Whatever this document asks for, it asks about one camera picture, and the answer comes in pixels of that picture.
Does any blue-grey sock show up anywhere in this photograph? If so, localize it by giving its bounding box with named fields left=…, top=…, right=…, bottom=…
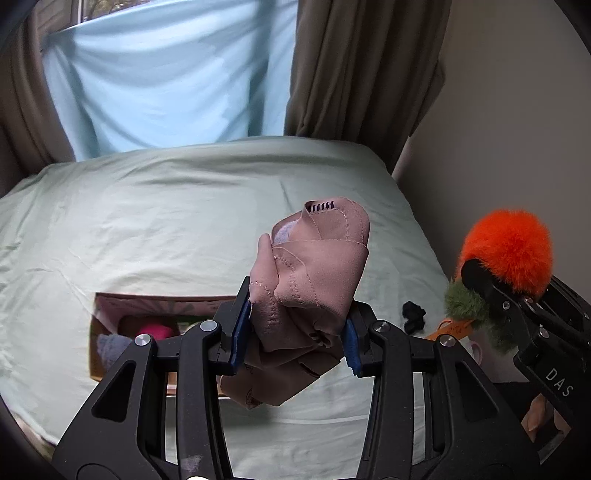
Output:
left=96, top=333, right=134, bottom=372

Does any cardboard box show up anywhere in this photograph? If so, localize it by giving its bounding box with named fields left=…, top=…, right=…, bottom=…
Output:
left=88, top=292, right=241, bottom=398

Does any brown curtain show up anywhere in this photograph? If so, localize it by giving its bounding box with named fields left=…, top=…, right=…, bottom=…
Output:
left=283, top=0, right=451, bottom=169
left=0, top=14, right=77, bottom=181

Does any window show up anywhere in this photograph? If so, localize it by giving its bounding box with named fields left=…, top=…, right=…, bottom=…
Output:
left=39, top=0, right=125, bottom=31

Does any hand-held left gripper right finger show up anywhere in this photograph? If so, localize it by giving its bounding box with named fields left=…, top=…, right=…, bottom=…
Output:
left=339, top=302, right=541, bottom=480

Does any light blue hanging cloth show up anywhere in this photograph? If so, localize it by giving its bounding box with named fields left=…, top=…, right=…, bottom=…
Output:
left=41, top=0, right=301, bottom=162

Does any person's right hand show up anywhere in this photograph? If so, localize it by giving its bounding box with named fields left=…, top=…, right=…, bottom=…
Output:
left=522, top=394, right=568, bottom=441

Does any mauve cloth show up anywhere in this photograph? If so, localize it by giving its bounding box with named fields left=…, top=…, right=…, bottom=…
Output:
left=217, top=198, right=371, bottom=407

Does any orange pompom with green tuft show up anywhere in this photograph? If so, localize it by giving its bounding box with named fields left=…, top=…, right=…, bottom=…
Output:
left=425, top=209, right=554, bottom=354

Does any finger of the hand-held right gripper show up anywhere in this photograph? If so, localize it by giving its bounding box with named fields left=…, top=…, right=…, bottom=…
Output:
left=461, top=258, right=539, bottom=333
left=547, top=276, right=591, bottom=325

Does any pink rectangular pouch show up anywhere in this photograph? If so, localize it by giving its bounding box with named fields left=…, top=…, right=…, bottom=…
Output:
left=136, top=322, right=178, bottom=342

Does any black hair tie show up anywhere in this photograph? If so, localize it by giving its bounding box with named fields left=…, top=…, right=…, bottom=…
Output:
left=402, top=301, right=426, bottom=334

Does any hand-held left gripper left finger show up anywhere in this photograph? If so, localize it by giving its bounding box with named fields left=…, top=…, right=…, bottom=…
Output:
left=52, top=276, right=253, bottom=480

